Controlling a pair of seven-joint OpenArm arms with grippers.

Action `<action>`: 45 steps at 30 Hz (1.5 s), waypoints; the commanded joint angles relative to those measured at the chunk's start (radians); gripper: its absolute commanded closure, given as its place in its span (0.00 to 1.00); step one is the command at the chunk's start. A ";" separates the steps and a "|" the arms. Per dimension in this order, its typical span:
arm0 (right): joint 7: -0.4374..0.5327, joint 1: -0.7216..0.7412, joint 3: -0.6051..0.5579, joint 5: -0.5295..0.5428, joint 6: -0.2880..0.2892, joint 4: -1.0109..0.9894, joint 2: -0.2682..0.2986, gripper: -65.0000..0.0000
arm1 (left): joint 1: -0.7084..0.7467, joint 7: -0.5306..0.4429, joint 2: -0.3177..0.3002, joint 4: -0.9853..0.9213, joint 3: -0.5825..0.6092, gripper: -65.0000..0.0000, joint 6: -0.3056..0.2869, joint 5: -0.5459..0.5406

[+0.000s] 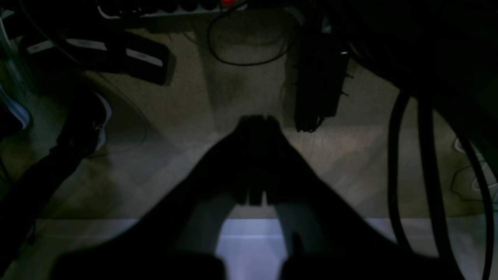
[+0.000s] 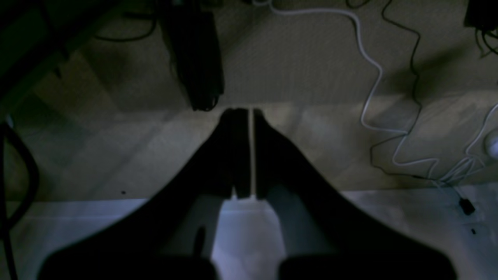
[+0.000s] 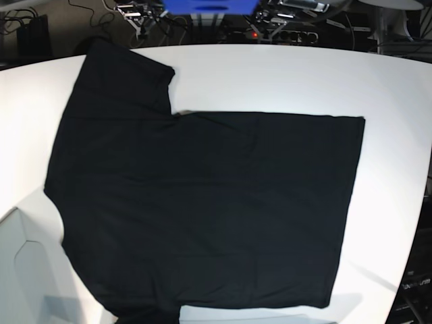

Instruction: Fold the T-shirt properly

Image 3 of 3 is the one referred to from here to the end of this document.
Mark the black box on floor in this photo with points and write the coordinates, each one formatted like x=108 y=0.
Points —
x=33 y=39

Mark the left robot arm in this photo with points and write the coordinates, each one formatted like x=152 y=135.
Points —
x=298 y=12

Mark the blue plastic bin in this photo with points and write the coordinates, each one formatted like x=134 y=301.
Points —
x=236 y=7

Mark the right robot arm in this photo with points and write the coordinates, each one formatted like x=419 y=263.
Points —
x=139 y=14

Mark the black T-shirt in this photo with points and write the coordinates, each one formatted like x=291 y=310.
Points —
x=212 y=209

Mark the grey tray at table edge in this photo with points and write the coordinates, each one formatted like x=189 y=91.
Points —
x=38 y=284

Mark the black power strip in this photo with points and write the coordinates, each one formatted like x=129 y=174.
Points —
x=284 y=37

